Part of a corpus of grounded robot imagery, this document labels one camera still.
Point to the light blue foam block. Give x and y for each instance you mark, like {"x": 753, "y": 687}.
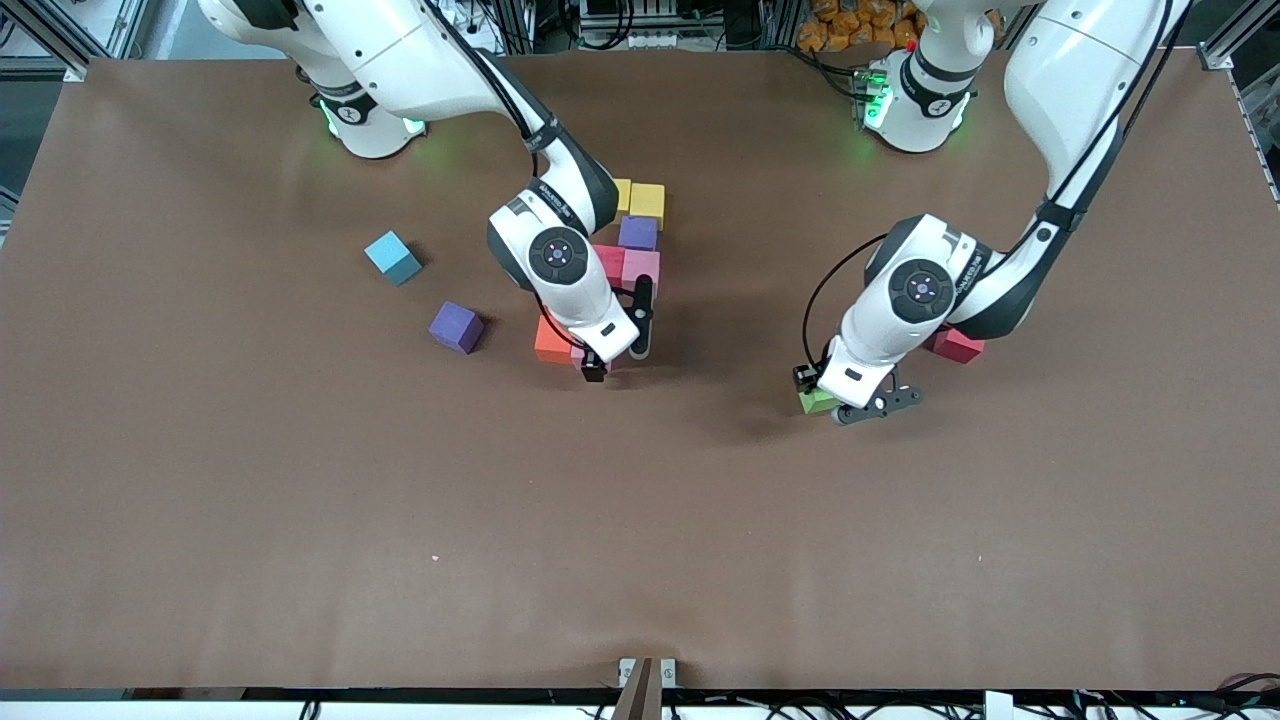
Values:
{"x": 390, "y": 255}

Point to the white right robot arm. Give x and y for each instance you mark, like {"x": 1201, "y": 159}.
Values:
{"x": 570, "y": 290}

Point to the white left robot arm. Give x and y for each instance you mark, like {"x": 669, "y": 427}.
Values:
{"x": 890, "y": 320}

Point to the white power strip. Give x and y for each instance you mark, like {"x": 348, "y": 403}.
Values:
{"x": 640, "y": 40}
{"x": 440, "y": 18}

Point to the yellow foam block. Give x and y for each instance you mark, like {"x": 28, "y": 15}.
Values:
{"x": 647, "y": 203}
{"x": 623, "y": 195}

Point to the aluminium frame post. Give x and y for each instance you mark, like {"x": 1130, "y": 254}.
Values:
{"x": 1240, "y": 30}
{"x": 80, "y": 35}

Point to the red foam block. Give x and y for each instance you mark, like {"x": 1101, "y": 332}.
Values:
{"x": 611, "y": 262}
{"x": 957, "y": 346}

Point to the purple foam block with dent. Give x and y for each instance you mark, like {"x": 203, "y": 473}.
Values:
{"x": 637, "y": 232}

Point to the orange foam block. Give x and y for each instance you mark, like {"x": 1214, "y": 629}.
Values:
{"x": 550, "y": 342}

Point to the bag of orange snacks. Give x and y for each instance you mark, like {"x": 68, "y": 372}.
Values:
{"x": 850, "y": 25}

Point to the green foam block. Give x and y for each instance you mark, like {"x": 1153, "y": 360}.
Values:
{"x": 818, "y": 403}

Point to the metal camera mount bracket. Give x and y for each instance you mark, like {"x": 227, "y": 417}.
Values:
{"x": 645, "y": 675}

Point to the pink foam block with dent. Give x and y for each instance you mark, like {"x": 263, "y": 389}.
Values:
{"x": 577, "y": 353}

